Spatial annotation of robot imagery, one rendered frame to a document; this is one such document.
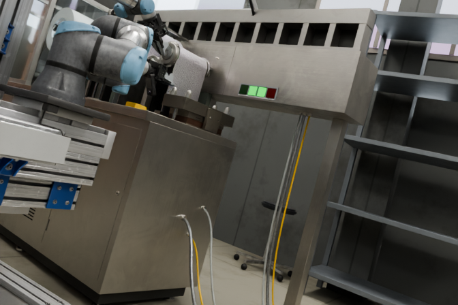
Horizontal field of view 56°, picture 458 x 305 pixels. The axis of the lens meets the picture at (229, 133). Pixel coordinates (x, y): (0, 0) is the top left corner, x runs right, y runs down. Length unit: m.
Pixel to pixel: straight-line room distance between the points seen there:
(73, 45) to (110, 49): 0.10
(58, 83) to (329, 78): 1.29
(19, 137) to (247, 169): 3.53
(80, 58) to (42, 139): 0.30
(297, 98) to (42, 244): 1.45
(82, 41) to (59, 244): 1.21
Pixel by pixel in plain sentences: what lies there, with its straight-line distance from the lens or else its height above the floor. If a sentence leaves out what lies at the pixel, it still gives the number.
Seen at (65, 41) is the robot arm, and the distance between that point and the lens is 1.31.
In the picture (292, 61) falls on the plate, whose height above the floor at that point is 1.36.
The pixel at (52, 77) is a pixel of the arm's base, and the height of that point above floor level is 0.87.
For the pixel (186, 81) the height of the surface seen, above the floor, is 1.14.
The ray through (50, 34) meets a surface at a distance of 3.08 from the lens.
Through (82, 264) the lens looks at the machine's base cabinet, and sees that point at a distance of 2.11.
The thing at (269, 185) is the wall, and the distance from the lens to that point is 4.32.
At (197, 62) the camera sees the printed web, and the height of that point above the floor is 1.27.
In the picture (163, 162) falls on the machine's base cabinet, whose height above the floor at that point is 0.70.
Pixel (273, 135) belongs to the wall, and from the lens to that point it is 4.38.
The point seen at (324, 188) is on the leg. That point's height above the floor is 0.78.
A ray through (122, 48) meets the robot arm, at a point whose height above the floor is 1.01.
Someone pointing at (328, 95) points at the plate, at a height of 1.21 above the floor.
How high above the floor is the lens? 0.77
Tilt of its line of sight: 4 degrees up
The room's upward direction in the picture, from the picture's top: 16 degrees clockwise
